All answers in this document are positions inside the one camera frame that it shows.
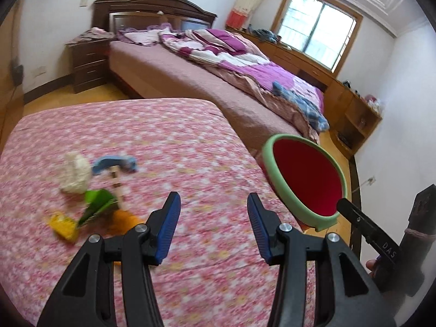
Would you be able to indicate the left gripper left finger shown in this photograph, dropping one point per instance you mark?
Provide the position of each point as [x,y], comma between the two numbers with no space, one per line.
[84,295]

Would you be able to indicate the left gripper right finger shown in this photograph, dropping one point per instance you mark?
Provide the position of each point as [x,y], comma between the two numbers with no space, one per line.
[345,294]

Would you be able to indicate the orange plastic bag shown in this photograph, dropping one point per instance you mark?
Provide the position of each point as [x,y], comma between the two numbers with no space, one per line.
[119,222]

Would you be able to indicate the green wrapper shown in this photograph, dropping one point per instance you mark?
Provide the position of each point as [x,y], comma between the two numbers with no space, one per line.
[99,202]

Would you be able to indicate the right hand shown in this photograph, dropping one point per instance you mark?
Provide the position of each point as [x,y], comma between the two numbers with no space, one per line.
[373,266]

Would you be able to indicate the red bin green rim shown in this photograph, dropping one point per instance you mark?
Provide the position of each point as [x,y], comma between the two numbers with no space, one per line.
[305,177]

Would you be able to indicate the wooden stick piece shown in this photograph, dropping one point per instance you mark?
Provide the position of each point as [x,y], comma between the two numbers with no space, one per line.
[117,187]

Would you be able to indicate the pink floral mattress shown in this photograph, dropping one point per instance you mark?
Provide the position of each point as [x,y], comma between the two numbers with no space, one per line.
[213,274]

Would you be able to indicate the blue cloth scrap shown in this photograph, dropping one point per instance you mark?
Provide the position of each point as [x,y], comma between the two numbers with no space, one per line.
[127,163]

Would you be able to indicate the wooden window cabinet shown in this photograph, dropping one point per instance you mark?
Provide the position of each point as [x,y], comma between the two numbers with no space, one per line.
[350,117]

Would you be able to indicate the blue plaid clothing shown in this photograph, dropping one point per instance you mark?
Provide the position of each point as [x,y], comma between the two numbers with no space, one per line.
[311,112]

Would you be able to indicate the wooden wardrobe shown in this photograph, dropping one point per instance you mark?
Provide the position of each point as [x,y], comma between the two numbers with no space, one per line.
[12,98]

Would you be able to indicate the large bed mauve sheet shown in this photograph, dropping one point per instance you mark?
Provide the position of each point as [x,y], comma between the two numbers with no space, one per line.
[155,72]

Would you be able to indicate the dark wooden nightstand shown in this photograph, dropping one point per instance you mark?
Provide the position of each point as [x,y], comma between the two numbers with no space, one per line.
[90,64]

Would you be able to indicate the clothes pile on cabinet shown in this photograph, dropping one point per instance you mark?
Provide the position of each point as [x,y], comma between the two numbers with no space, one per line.
[266,35]

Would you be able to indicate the clothes on nightstand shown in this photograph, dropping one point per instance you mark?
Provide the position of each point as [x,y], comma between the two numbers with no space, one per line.
[93,34]

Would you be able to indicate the white purple-frilled pillow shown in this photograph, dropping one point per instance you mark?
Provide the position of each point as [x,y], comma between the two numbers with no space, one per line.
[148,37]

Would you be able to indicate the purple white quilt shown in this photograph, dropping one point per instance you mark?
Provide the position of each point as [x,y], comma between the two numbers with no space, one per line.
[234,60]

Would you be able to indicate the dark wooden headboard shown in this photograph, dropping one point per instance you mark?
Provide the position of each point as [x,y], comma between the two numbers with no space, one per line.
[116,15]

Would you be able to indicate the black charger on wall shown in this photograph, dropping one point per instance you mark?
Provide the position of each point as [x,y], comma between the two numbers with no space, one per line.
[17,72]

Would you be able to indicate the window with wooden frame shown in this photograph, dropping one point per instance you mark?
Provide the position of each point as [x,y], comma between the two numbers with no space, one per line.
[322,30]

